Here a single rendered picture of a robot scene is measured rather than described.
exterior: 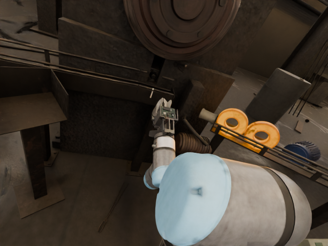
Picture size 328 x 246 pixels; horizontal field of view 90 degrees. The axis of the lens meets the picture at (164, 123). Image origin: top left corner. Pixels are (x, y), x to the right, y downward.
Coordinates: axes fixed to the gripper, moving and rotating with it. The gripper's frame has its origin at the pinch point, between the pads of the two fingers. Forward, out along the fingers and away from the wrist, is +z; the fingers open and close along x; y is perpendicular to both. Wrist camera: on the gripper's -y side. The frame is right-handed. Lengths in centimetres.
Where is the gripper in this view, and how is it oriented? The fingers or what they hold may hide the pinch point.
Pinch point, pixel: (162, 101)
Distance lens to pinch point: 72.1
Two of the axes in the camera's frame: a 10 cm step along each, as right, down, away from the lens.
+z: 0.0, -8.2, 5.7
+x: -9.4, -2.0, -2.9
